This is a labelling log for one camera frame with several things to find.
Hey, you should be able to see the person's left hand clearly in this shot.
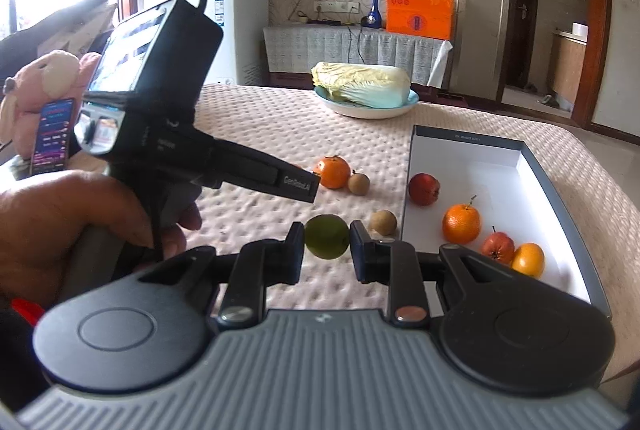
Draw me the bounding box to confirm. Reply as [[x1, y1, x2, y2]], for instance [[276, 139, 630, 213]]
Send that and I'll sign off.
[[0, 170, 203, 311]]

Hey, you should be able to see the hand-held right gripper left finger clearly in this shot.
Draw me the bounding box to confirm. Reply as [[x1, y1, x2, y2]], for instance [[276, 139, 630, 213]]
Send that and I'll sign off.
[[137, 223, 307, 330]]

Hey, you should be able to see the white wall socket panel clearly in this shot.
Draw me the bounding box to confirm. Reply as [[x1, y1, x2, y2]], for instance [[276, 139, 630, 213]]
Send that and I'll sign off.
[[315, 1, 361, 13]]

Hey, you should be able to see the smartphone with lit screen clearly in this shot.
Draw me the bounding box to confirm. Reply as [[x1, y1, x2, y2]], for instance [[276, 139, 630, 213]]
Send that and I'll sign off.
[[31, 99, 81, 176]]

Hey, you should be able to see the brown kiwi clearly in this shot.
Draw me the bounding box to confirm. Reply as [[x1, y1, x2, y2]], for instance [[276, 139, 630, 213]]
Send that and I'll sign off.
[[369, 209, 398, 237], [347, 170, 371, 196]]

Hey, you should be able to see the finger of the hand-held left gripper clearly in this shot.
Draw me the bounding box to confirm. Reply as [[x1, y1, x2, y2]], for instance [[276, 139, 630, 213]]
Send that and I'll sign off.
[[220, 141, 321, 203]]

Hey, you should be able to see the wooden kitchen cabinet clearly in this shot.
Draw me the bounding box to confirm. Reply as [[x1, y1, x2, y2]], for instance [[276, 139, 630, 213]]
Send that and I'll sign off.
[[550, 30, 587, 113]]

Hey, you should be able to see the patterned pale tablecloth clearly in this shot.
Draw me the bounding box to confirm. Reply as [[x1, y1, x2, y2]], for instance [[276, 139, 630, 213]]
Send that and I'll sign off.
[[262, 24, 453, 87]]

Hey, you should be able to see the napa cabbage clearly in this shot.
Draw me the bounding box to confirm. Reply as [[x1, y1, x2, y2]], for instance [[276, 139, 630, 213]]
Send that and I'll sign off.
[[311, 61, 412, 108]]

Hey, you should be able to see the small red apple with stem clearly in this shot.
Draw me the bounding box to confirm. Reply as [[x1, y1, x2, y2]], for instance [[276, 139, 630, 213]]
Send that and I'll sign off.
[[481, 225, 516, 265]]

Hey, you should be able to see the green citrus fruit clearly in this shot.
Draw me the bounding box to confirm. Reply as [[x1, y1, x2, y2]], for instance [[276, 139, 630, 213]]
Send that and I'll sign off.
[[304, 214, 351, 261]]

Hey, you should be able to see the dark wooden door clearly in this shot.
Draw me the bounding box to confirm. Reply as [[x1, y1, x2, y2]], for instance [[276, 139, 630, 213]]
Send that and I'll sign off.
[[515, 0, 538, 86]]

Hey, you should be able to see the black power cable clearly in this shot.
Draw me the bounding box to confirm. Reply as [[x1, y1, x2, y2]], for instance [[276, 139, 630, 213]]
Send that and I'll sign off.
[[347, 25, 366, 66]]

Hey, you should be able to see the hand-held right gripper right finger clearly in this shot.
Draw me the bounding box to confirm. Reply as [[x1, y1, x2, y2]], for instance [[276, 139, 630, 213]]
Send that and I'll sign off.
[[349, 220, 503, 330]]

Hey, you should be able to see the light blue plate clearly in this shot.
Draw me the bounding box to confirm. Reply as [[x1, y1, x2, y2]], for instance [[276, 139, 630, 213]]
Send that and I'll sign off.
[[314, 85, 420, 119]]

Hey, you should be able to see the blue glass bottle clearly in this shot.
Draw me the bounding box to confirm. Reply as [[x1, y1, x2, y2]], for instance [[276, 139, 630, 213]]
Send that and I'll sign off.
[[361, 0, 383, 31]]

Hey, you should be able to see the brown wooden door frame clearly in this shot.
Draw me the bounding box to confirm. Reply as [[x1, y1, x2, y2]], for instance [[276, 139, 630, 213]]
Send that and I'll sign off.
[[572, 0, 613, 131]]

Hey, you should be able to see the white chest freezer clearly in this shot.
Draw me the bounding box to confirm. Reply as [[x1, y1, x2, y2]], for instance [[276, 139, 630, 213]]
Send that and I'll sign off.
[[144, 0, 271, 87]]

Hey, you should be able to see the orange gift box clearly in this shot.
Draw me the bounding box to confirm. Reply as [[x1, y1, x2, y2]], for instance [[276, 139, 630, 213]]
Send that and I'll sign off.
[[385, 0, 456, 41]]

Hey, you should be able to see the orange with stem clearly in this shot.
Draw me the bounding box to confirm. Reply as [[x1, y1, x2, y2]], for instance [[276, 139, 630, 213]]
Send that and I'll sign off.
[[442, 195, 482, 245]]

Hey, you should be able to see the grey cardboard box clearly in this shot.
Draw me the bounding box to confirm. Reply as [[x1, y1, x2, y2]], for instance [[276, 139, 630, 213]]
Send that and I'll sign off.
[[400, 125, 612, 320]]

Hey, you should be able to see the large red apple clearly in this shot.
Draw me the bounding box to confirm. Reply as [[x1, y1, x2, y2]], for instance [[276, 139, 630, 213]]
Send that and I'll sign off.
[[408, 172, 442, 206]]

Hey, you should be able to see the pink plush toy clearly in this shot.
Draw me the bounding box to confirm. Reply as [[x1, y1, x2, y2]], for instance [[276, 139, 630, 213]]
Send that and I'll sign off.
[[0, 50, 103, 161]]

